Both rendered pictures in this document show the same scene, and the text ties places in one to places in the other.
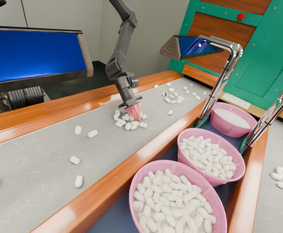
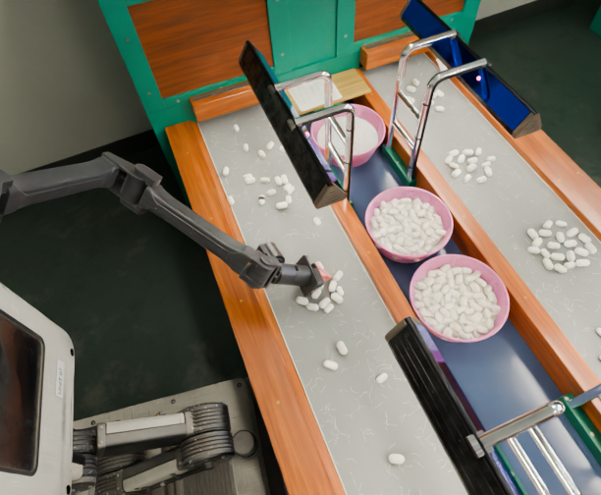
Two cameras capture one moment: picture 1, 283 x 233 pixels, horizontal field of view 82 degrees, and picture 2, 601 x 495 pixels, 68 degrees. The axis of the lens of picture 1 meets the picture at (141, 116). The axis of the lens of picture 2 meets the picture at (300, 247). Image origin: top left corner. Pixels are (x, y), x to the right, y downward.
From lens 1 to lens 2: 92 cm
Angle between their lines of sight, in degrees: 40
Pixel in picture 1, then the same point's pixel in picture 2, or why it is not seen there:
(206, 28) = (173, 21)
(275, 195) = (472, 194)
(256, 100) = (331, 65)
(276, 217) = (490, 215)
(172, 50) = (335, 196)
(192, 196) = (452, 277)
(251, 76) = (302, 41)
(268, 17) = not seen: outside the picture
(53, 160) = (373, 401)
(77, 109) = (283, 356)
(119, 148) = (372, 323)
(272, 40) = not seen: outside the picture
